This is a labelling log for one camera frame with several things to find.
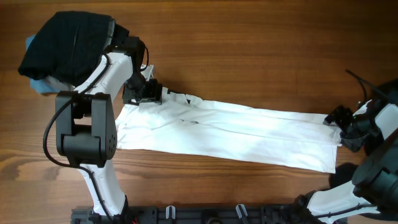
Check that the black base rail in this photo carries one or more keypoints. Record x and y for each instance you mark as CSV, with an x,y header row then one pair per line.
x,y
278,214

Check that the light blue folded cloth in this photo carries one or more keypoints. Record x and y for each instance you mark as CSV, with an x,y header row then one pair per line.
x,y
40,86

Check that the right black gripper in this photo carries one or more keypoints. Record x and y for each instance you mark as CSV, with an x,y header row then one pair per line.
x,y
337,117

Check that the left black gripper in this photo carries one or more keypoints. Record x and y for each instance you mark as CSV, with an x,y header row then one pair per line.
x,y
153,94

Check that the dark object at right edge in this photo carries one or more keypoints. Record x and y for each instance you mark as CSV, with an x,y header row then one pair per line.
x,y
342,175

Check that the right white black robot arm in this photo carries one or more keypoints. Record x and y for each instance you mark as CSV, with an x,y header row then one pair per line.
x,y
372,191

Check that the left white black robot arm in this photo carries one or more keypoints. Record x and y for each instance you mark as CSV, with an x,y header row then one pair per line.
x,y
86,131

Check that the grey folded garment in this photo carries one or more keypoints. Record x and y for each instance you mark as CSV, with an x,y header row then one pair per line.
x,y
58,85

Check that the black folded garment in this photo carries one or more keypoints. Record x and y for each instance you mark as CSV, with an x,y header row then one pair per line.
x,y
69,46

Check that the white t-shirt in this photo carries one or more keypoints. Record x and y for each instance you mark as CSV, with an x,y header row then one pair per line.
x,y
187,124

